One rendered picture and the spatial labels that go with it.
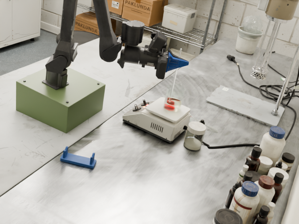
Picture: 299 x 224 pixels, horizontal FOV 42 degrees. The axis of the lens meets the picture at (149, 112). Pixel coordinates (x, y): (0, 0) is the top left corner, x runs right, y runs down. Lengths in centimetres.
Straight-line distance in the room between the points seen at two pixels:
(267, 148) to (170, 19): 247
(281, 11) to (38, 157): 97
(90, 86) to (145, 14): 229
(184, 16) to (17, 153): 258
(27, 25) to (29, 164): 323
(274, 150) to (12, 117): 85
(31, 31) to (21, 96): 304
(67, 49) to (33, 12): 308
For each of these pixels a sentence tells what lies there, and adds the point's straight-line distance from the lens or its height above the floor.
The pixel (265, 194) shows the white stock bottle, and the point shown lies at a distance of 109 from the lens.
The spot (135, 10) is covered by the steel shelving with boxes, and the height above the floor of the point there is 67.
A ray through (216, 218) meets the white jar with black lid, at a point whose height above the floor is 97.
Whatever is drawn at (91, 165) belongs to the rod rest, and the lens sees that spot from 114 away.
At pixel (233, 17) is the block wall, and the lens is 374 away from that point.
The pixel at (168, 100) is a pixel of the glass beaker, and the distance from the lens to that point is 129.
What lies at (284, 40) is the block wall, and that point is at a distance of 369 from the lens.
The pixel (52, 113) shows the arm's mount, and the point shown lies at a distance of 128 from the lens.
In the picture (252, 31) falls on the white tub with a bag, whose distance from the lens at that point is 231.
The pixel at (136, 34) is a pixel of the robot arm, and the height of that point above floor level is 123.
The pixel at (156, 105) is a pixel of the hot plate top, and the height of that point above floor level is 99.
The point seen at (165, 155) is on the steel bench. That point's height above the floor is 90.
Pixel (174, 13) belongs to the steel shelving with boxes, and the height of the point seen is 72.
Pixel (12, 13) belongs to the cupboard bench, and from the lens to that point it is 411.
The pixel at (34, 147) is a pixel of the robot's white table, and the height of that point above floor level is 90.
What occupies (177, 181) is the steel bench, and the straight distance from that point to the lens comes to 116.
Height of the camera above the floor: 161
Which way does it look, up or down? 29 degrees down
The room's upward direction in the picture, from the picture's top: 11 degrees clockwise
